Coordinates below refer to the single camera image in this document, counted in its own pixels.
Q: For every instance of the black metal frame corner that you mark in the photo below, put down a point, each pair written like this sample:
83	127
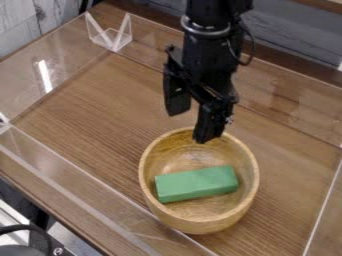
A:
41	241

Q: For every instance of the green rectangular block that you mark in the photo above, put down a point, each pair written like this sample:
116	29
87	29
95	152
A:
195	184

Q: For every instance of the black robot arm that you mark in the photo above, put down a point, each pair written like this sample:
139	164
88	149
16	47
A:
208	12

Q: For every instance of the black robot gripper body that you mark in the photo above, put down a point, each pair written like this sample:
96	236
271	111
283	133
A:
207	59

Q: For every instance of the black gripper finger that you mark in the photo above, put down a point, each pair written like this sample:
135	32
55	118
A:
214	115
176	95

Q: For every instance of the brown wooden bowl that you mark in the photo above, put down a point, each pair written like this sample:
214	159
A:
174	153

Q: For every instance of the clear acrylic corner bracket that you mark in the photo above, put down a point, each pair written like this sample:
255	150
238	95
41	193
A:
112	39

